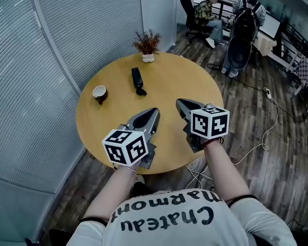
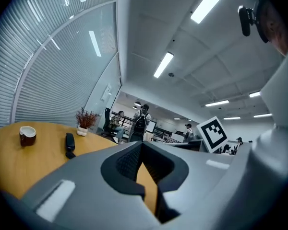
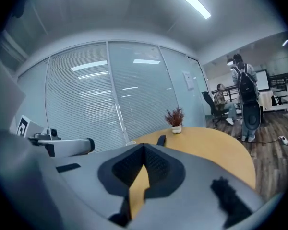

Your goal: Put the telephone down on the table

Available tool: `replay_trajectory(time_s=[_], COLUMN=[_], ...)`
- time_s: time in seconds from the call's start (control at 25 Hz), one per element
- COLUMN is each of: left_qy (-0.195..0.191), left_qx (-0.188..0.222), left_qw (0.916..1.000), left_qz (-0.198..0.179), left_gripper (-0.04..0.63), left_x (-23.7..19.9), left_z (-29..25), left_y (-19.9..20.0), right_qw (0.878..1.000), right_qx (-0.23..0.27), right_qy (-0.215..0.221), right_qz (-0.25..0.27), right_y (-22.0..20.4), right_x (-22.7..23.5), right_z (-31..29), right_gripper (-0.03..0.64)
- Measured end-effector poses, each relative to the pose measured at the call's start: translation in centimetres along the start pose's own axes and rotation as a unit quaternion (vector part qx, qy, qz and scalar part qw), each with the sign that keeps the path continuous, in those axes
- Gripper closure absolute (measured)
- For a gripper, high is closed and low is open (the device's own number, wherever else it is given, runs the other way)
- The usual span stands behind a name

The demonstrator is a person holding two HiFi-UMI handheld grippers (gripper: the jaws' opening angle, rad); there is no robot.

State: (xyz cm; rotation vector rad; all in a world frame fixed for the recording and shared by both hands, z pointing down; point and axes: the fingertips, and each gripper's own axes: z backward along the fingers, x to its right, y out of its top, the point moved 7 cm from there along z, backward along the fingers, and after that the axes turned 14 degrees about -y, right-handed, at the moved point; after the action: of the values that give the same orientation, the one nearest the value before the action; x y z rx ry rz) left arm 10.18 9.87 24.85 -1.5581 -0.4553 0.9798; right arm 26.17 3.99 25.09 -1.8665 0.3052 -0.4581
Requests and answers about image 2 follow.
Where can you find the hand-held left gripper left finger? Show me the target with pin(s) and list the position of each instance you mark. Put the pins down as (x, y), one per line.
(91, 195)

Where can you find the white paper sign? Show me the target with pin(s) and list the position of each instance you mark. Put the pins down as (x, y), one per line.
(106, 92)

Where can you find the person's white shirt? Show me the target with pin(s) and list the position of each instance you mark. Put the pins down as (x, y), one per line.
(280, 90)

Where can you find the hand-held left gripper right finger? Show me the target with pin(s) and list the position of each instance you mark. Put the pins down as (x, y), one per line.
(201, 176)

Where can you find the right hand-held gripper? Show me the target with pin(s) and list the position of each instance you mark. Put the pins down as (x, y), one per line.
(212, 134)

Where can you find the red plant in white vase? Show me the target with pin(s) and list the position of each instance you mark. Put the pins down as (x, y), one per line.
(82, 129)

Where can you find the long ceiling light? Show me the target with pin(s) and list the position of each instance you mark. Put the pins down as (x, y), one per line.
(262, 115)
(163, 65)
(217, 103)
(231, 118)
(255, 94)
(210, 2)

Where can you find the black office chair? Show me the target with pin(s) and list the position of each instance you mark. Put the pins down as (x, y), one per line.
(107, 123)

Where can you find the computer monitor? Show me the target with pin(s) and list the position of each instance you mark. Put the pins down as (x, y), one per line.
(151, 126)

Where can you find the person's face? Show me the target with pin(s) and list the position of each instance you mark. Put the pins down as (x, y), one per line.
(277, 30)

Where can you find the round pendant lamp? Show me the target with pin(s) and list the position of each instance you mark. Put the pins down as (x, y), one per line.
(137, 104)

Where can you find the round wooden table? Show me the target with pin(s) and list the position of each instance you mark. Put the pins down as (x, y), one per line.
(38, 166)

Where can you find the brown and white ceramic cup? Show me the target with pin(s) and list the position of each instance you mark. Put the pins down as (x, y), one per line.
(27, 139)

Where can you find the black case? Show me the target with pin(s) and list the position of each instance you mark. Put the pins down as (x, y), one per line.
(70, 142)

